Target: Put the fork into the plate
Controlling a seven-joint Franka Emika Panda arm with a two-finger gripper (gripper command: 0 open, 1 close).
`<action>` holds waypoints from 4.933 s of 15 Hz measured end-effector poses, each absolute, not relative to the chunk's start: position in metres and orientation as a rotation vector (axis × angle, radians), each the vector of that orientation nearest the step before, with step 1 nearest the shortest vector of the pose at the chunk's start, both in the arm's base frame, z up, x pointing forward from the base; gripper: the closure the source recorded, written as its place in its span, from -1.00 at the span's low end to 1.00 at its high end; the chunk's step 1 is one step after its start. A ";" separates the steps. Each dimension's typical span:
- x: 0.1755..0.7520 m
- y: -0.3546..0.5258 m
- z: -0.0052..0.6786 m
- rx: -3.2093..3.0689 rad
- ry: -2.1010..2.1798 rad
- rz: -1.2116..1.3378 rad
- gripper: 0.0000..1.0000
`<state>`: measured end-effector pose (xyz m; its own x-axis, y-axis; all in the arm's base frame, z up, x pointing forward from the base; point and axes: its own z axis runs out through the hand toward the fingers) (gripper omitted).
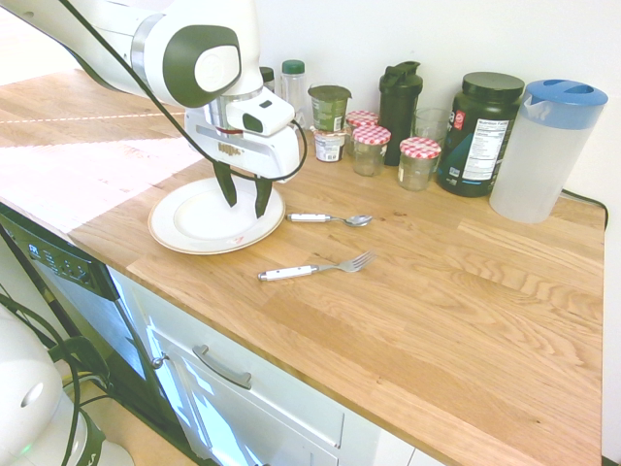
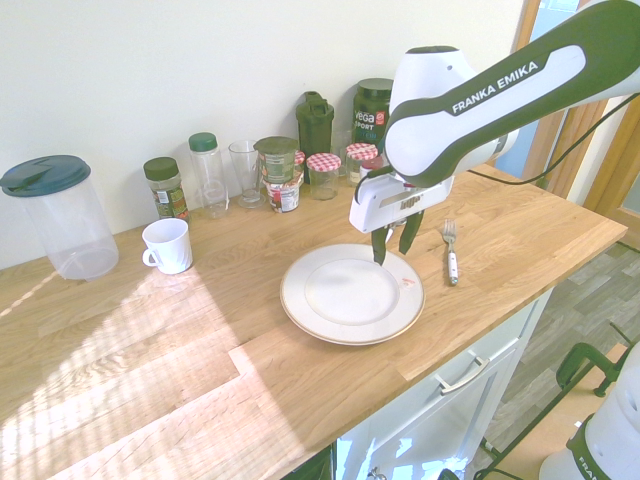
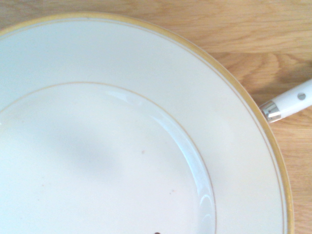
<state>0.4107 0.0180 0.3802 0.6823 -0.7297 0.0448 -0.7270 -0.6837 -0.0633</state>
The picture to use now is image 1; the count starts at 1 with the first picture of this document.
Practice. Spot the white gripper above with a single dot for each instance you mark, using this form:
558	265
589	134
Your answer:
262	155

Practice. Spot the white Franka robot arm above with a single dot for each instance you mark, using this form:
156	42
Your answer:
160	29

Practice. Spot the white plate with gold rim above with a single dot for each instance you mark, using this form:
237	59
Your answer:
194	228

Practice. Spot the white yogurt cup with label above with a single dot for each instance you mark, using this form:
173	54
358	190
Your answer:
330	148

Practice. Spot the clear bottle with green lid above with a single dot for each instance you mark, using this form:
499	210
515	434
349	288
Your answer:
293	92

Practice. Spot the green yogurt cup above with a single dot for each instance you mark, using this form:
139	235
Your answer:
330	111

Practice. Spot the spice jar with dark lid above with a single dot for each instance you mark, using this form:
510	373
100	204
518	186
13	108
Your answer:
268	75

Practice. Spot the glass jar red checkered lid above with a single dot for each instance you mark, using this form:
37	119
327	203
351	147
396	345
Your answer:
419	165
361	118
371	150

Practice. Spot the black shaker bottle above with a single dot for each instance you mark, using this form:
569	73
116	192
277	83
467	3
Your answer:
398	111

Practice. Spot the silver cabinet knob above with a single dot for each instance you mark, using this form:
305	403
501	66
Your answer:
157	361

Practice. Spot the black dishwasher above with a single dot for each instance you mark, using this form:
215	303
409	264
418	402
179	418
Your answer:
87	301

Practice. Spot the clear drinking glass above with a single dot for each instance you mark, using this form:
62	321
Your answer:
432	123

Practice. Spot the dark protein powder tub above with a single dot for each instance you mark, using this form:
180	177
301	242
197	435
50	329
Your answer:
466	145

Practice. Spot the clear pitcher with blue lid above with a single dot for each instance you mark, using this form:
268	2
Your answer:
538	160

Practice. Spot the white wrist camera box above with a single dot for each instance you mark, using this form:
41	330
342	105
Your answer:
257	109

